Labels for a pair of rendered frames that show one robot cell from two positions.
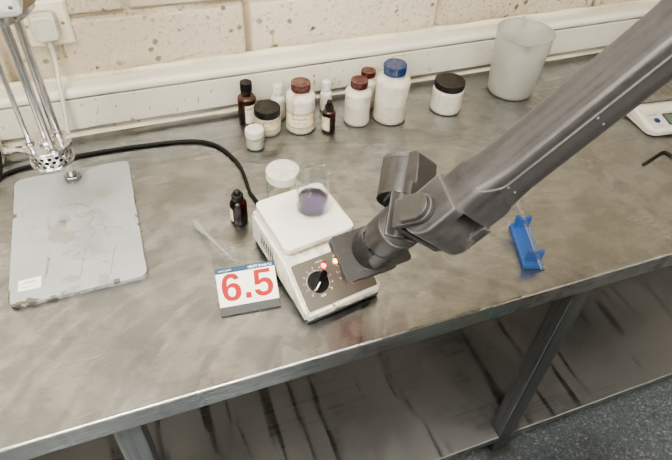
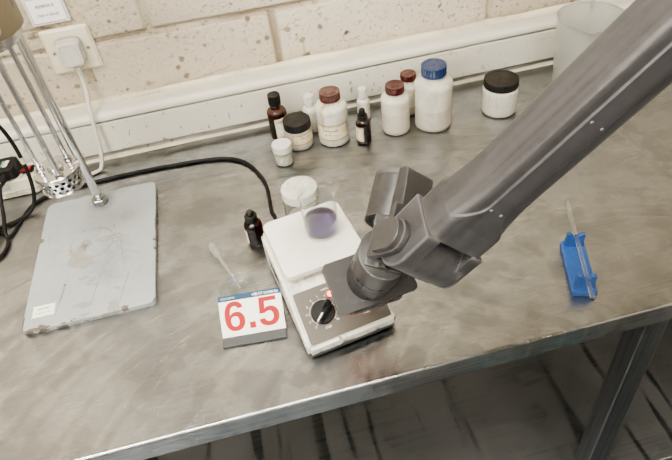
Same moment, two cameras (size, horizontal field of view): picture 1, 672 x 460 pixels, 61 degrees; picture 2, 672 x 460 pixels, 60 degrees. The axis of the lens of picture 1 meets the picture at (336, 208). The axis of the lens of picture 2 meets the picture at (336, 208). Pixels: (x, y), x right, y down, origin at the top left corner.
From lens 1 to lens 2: 16 cm
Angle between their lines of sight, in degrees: 11
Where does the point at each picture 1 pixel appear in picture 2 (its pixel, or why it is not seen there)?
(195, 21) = (220, 35)
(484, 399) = (563, 438)
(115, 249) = (128, 274)
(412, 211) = (384, 239)
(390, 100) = (430, 105)
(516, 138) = (498, 150)
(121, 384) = (113, 418)
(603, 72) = (596, 64)
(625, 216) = not seen: outside the picture
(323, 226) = (331, 250)
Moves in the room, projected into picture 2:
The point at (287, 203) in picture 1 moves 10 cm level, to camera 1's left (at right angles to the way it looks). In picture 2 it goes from (296, 224) to (231, 221)
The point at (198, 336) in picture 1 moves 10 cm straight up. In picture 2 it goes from (197, 369) to (176, 325)
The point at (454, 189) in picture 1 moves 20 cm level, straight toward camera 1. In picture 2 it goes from (430, 213) to (339, 403)
